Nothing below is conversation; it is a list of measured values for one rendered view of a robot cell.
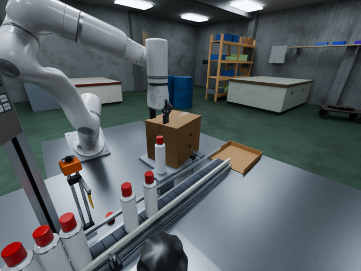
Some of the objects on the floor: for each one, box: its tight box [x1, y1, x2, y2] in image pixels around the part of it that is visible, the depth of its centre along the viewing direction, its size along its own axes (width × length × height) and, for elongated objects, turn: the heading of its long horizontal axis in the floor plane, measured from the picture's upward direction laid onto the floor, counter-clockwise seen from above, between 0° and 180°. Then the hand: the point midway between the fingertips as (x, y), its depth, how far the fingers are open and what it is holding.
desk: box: [21, 82, 62, 112], centre depth 543 cm, size 81×157×88 cm, turn 37°
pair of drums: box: [165, 75, 193, 109], centre depth 582 cm, size 83×141×100 cm, turn 38°
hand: (159, 119), depth 75 cm, fingers open, 8 cm apart
